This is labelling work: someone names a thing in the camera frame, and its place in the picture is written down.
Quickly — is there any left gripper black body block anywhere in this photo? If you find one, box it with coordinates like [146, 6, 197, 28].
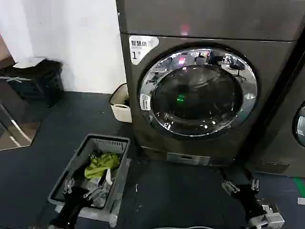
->
[50, 187, 94, 225]

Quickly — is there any right gripper black body block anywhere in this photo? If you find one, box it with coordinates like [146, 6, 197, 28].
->
[234, 185, 264, 218]

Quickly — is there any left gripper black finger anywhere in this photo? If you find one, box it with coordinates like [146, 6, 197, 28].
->
[62, 165, 84, 199]
[82, 175, 108, 199]

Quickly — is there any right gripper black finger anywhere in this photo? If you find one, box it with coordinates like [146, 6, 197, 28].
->
[245, 170, 261, 192]
[220, 170, 241, 194]

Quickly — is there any white grey garment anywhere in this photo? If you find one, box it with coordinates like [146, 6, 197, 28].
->
[81, 168, 114, 208]

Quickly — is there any green garment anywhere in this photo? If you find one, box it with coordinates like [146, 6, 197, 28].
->
[84, 152, 121, 180]

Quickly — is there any grey plastic laundry basket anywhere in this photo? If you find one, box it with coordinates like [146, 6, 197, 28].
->
[47, 134, 132, 228]

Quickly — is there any black striped garment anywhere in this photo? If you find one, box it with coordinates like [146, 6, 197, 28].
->
[88, 149, 106, 166]

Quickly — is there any green floor tape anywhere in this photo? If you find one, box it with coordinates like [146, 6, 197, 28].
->
[294, 177, 305, 192]

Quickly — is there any grey dryer without sticker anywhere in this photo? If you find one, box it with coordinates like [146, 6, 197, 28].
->
[244, 40, 305, 179]

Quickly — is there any round glass dryer door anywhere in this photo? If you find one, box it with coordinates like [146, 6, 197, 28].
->
[137, 42, 259, 141]
[291, 101, 305, 150]

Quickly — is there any white plastic bin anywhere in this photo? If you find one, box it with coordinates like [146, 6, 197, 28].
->
[109, 82, 133, 124]

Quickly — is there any dark glossy cabinet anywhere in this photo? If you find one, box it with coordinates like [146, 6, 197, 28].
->
[0, 68, 41, 151]

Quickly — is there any small white door sticker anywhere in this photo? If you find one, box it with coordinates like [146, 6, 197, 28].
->
[140, 93, 151, 111]

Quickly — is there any black plastic crate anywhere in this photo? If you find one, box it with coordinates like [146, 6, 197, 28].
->
[13, 57, 65, 107]

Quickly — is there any brown cardboard box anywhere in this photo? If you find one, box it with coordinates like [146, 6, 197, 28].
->
[0, 33, 15, 70]

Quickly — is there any white number sticker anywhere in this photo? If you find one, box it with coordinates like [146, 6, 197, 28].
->
[128, 35, 160, 66]

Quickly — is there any grey dryer with number sticker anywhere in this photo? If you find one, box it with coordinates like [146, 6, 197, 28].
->
[116, 0, 305, 167]

